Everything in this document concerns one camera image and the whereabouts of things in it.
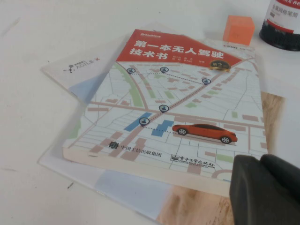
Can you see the white AgileX brochure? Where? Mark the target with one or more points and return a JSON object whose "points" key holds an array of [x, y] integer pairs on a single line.
{"points": [[77, 70]]}

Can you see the black mesh pen holder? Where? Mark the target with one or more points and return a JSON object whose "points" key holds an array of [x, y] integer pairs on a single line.
{"points": [[281, 23]]}

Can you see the self-driving book with map cover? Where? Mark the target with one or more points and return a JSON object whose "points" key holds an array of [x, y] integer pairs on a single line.
{"points": [[175, 105]]}

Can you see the orange cube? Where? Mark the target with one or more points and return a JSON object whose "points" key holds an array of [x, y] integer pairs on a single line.
{"points": [[237, 31]]}

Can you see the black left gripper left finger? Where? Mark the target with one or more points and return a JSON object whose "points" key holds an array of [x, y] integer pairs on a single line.
{"points": [[253, 199]]}

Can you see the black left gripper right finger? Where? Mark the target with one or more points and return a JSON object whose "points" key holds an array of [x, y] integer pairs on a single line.
{"points": [[283, 173]]}

